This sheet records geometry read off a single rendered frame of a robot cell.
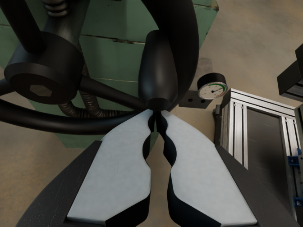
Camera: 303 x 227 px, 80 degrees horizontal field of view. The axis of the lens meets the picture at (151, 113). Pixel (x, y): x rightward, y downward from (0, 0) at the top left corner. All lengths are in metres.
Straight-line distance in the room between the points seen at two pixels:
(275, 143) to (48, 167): 1.11
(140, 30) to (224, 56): 1.32
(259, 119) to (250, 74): 0.60
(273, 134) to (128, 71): 0.85
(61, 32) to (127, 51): 0.21
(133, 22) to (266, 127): 0.90
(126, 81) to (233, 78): 1.14
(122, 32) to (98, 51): 0.07
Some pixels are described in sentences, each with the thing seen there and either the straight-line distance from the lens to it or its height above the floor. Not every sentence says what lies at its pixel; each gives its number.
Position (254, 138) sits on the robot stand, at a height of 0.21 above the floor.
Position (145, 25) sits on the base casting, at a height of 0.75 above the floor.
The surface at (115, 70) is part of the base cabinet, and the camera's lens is 0.45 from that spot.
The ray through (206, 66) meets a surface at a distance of 0.53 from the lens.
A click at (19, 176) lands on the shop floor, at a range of 1.08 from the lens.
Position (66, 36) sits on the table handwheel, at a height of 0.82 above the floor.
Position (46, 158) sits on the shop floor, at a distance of 1.06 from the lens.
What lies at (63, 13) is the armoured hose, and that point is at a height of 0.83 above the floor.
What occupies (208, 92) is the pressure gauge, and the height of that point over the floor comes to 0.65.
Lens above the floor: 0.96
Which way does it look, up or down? 60 degrees down
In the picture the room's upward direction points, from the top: 17 degrees clockwise
